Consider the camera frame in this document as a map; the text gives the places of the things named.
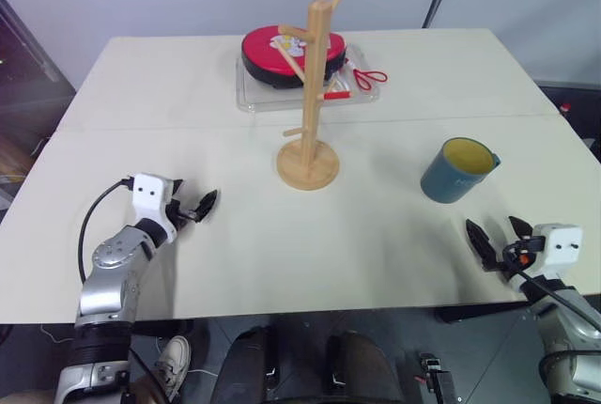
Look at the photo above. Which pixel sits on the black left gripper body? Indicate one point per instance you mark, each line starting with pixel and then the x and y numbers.
pixel 177 216

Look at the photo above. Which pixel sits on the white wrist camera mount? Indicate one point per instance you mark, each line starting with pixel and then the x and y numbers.
pixel 561 246
pixel 149 197

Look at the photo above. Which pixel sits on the small red capped object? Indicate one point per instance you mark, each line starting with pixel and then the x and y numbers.
pixel 565 109

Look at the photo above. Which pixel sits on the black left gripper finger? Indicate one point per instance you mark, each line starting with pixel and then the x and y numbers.
pixel 177 186
pixel 207 204

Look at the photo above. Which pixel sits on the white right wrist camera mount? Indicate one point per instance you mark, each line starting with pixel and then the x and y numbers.
pixel 561 246

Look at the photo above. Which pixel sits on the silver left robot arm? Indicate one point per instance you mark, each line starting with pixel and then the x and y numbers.
pixel 110 282

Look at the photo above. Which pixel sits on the white shoe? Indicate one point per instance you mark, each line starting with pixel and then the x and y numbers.
pixel 174 362

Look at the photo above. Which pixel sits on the clear plastic tray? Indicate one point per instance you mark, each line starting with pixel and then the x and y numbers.
pixel 263 99

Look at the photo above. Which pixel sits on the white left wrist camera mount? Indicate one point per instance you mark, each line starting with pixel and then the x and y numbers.
pixel 149 197

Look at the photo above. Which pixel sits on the red black round appliance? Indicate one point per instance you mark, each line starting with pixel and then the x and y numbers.
pixel 263 51

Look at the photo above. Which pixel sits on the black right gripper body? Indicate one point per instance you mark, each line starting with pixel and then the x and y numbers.
pixel 519 256

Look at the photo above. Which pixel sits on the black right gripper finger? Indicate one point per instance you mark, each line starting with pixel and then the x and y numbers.
pixel 481 244
pixel 521 229

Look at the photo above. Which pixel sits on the dark cabinet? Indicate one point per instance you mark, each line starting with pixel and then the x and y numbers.
pixel 23 75

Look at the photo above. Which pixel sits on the black metal floor device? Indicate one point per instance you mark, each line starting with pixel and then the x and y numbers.
pixel 439 380

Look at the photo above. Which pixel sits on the red white marker tape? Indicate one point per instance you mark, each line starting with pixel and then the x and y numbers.
pixel 339 94

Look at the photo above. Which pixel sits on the wooden mug tree stand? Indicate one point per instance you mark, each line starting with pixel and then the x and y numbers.
pixel 307 169

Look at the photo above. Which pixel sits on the blue mug yellow inside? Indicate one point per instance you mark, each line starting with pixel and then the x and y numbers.
pixel 446 183

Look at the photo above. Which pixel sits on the dark rounded shape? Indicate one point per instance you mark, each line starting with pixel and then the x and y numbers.
pixel 361 366
pixel 244 366

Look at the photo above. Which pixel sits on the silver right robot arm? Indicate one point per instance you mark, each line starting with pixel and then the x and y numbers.
pixel 573 324

